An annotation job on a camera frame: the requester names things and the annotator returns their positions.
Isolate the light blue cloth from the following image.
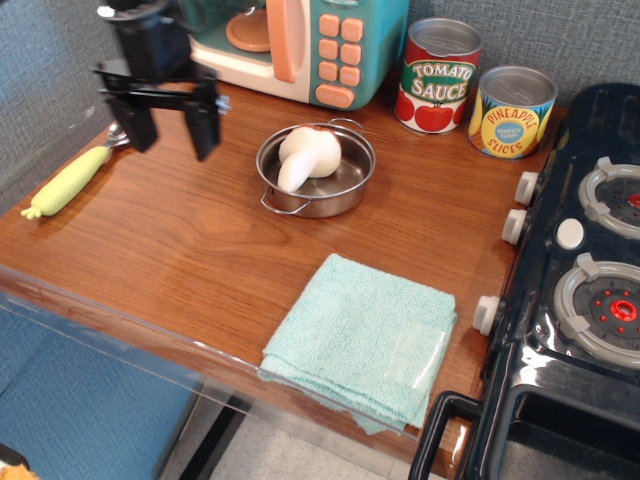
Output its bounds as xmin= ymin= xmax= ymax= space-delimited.
xmin=258 ymin=254 xmax=457 ymax=435

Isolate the small steel pan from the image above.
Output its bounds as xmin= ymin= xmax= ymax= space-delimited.
xmin=256 ymin=118 xmax=376 ymax=218

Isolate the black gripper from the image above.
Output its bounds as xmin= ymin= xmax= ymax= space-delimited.
xmin=95 ymin=4 xmax=220 ymax=161

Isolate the orange object at corner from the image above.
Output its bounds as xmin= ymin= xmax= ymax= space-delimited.
xmin=1 ymin=444 xmax=39 ymax=480

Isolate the white toy mushroom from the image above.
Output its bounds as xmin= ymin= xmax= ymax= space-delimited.
xmin=277 ymin=125 xmax=342 ymax=193

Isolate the clear acrylic barrier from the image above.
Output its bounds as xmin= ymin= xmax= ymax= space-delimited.
xmin=0 ymin=49 xmax=421 ymax=480

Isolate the black toy stove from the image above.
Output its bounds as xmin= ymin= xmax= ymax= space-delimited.
xmin=410 ymin=83 xmax=639 ymax=479

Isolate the pineapple slices can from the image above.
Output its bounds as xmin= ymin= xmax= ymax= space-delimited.
xmin=468 ymin=65 xmax=558 ymax=159

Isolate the tomato sauce can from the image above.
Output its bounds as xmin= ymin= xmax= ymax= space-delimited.
xmin=395 ymin=17 xmax=483 ymax=134

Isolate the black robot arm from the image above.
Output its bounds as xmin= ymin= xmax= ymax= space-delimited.
xmin=95 ymin=1 xmax=229 ymax=161

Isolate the spoon with yellow-green handle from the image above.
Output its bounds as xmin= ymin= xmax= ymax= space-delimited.
xmin=21 ymin=121 xmax=130 ymax=220

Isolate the teal toy microwave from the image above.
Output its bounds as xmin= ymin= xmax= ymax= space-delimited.
xmin=180 ymin=0 xmax=409 ymax=111

